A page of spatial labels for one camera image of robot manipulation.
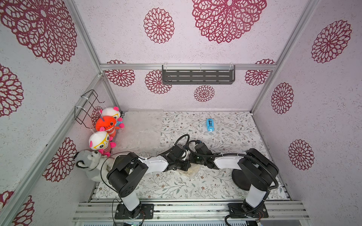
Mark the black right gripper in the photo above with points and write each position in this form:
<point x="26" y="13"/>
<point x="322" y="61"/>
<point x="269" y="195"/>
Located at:
<point x="196" y="159"/>

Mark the black wire wall basket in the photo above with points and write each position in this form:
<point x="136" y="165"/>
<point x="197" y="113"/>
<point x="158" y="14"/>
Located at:
<point x="86" y="113"/>

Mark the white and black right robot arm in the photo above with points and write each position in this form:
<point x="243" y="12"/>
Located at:
<point x="259" y="171"/>

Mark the white plush with striped shirt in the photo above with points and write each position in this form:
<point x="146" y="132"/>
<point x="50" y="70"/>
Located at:
<point x="101" y="141"/>

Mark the blue tape dispenser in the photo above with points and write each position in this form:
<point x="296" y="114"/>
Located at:
<point x="210" y="125"/>

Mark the cream plate with black flowers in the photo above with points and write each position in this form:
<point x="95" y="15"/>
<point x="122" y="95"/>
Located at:
<point x="192" y="171"/>

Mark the white plush with blue dots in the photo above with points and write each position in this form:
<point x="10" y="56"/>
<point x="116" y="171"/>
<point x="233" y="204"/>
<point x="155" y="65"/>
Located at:
<point x="115" y="113"/>

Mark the grey slotted wall shelf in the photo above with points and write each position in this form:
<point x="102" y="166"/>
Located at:
<point x="201" y="76"/>

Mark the red monster plush toy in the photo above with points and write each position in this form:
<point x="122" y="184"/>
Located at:
<point x="107" y="124"/>

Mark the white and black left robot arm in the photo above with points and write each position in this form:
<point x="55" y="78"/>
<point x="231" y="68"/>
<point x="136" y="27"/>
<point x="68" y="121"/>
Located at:
<point x="128" y="170"/>

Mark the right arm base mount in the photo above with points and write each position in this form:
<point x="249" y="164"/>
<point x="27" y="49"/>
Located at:
<point x="244" y="210"/>

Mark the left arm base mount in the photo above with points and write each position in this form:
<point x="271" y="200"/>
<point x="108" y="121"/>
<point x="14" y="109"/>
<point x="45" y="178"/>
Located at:
<point x="142" y="211"/>

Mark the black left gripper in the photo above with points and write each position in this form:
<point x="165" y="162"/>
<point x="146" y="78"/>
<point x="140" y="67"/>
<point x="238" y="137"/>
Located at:
<point x="187" y="166"/>

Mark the grey plush koala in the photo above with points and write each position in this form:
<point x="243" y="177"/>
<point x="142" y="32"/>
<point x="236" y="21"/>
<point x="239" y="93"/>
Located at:
<point x="95" y="165"/>

